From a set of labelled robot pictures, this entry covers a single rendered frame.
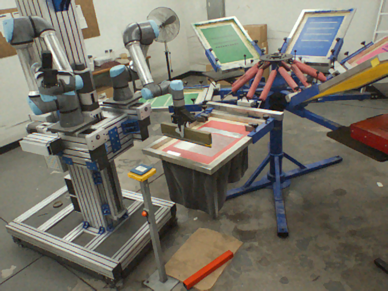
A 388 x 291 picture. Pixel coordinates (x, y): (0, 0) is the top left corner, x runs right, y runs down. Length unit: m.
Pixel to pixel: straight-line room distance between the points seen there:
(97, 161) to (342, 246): 1.97
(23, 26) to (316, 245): 2.52
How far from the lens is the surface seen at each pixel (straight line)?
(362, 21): 6.25
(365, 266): 2.84
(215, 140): 2.35
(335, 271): 2.75
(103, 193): 2.71
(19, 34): 2.05
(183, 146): 2.31
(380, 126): 2.22
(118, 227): 2.90
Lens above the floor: 1.97
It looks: 26 degrees down
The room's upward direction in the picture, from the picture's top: 7 degrees counter-clockwise
